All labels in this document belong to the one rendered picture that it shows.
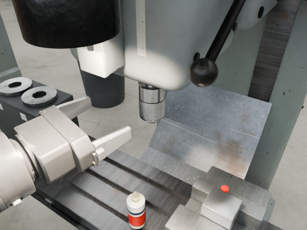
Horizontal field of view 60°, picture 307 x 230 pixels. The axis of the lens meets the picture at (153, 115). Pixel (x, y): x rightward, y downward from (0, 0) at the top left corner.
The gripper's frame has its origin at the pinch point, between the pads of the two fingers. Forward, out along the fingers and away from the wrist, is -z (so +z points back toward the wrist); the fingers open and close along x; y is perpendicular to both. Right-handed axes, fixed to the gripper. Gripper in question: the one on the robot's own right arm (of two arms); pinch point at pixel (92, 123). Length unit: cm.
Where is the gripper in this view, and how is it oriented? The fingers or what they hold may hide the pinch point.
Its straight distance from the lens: 41.0
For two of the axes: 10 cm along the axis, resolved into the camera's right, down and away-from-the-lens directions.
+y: 0.0, 7.9, 6.2
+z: -7.3, 4.2, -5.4
